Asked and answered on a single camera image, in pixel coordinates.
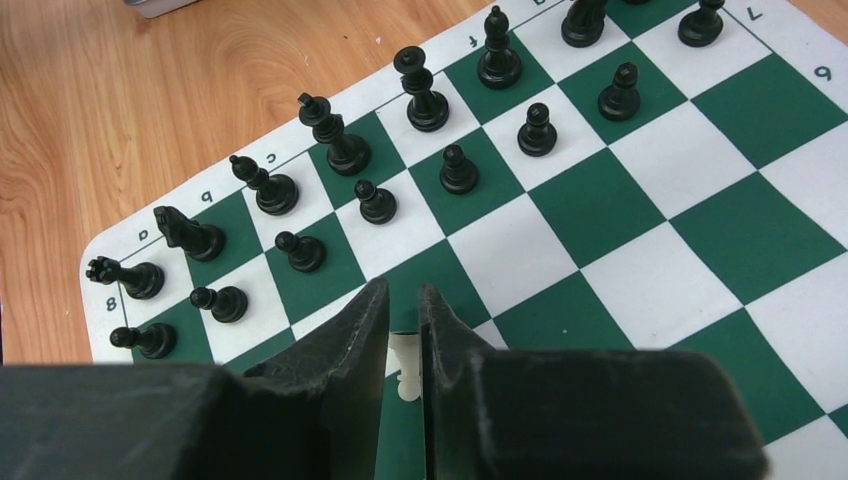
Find black chess knight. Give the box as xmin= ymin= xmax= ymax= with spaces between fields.
xmin=153 ymin=206 xmax=226 ymax=262

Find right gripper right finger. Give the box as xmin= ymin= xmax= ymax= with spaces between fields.
xmin=418 ymin=284 xmax=769 ymax=479

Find black chess rook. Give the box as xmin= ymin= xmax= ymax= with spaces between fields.
xmin=85 ymin=256 xmax=165 ymax=300

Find black chess king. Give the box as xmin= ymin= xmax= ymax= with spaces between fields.
xmin=298 ymin=92 xmax=371 ymax=176

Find black chess pawn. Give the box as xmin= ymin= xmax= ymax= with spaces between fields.
xmin=439 ymin=144 xmax=479 ymax=195
xmin=677 ymin=0 xmax=725 ymax=48
xmin=109 ymin=322 xmax=178 ymax=360
xmin=598 ymin=62 xmax=641 ymax=122
xmin=189 ymin=286 xmax=248 ymax=323
xmin=274 ymin=231 xmax=327 ymax=273
xmin=517 ymin=102 xmax=558 ymax=157
xmin=354 ymin=179 xmax=397 ymax=225

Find black chess piece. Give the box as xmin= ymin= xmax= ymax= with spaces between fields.
xmin=477 ymin=5 xmax=523 ymax=90
xmin=561 ymin=0 xmax=607 ymax=48

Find white chess pawn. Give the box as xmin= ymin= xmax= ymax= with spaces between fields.
xmin=388 ymin=332 xmax=421 ymax=402

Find silver tin lid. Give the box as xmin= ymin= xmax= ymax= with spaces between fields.
xmin=123 ymin=0 xmax=197 ymax=19

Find green white chess board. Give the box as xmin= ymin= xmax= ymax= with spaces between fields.
xmin=80 ymin=1 xmax=847 ymax=479

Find black chess bishop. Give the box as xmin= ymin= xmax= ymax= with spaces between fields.
xmin=229 ymin=155 xmax=299 ymax=216

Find black chess queen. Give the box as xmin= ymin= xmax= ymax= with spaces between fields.
xmin=393 ymin=46 xmax=450 ymax=133

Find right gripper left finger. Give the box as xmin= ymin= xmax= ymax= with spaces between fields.
xmin=1 ymin=278 xmax=390 ymax=479

